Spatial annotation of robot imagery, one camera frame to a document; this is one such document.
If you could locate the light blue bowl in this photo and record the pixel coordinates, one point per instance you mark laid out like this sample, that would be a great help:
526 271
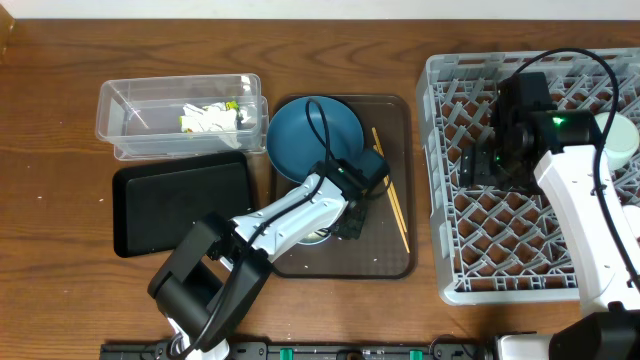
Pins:
317 237

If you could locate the pink plastic cup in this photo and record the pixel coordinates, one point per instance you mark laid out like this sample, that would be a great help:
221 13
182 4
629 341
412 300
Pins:
632 214

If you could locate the black waste bin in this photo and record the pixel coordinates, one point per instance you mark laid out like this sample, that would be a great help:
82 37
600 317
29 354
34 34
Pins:
155 205

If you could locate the wooden chopstick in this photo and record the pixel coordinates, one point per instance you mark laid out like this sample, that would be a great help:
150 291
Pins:
395 205
378 148

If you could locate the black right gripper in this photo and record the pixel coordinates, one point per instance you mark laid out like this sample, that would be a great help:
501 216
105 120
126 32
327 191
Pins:
477 167

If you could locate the yellow green wrapper scrap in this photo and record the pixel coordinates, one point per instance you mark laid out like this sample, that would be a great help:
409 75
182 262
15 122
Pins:
232 105

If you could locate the mint green bowl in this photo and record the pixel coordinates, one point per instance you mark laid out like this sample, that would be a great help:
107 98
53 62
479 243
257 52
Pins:
621 143

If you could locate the grey dishwasher rack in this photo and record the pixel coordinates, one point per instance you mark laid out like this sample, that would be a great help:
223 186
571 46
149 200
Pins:
492 246

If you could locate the white napkin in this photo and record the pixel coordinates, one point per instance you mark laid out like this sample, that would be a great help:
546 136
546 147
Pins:
214 118

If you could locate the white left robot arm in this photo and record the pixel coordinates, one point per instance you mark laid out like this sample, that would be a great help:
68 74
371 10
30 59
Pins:
211 280

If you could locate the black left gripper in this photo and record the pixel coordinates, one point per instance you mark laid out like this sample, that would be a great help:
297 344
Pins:
355 231

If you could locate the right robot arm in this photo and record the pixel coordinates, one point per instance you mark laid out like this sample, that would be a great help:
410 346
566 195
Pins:
558 153

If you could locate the clear plastic waste bin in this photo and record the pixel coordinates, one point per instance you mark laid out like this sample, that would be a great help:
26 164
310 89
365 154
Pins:
140 117

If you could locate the dark blue plate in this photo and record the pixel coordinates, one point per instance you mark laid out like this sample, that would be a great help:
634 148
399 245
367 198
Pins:
293 147

